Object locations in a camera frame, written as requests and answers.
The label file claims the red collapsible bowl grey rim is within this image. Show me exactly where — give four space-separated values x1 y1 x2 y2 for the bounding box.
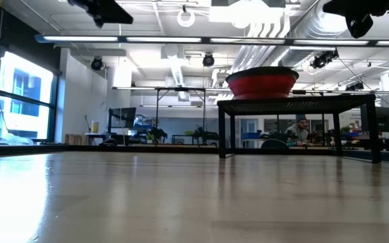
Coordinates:
225 66 300 100

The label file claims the black ceiling spotlight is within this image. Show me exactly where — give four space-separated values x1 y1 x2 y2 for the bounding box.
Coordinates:
310 49 340 70
202 53 215 68
90 56 105 71
345 80 365 92

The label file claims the long ceiling light bar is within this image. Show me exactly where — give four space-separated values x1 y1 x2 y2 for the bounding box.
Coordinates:
34 34 389 47

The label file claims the dark computer monitor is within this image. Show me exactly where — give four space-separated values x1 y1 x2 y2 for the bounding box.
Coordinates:
108 107 137 129
360 105 389 133

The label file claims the black perforated metal stand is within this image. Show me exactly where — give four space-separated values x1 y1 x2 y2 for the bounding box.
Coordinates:
217 93 383 164

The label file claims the person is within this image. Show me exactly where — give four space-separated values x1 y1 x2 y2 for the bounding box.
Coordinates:
284 113 312 146

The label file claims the dark green room plant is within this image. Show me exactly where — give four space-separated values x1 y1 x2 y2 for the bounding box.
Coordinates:
146 127 168 143

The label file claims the crumpled clear plastic sheet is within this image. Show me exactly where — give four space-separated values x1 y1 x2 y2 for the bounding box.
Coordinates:
1 132 35 146

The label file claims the dark rounded chair back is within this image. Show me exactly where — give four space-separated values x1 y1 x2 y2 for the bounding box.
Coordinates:
261 138 290 150

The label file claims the silver ventilation duct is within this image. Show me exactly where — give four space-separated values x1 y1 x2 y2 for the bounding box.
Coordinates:
278 0 389 68

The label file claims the white ring lamp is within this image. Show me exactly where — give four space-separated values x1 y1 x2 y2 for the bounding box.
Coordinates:
176 7 197 28

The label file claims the window with dark frame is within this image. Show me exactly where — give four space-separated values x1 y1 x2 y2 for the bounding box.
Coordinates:
0 50 62 144

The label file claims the black metal rig frame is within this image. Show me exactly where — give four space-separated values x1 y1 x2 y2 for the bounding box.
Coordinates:
113 86 221 131

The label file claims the black aluminium table frame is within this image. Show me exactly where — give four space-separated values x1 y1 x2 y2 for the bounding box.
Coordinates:
0 125 389 165

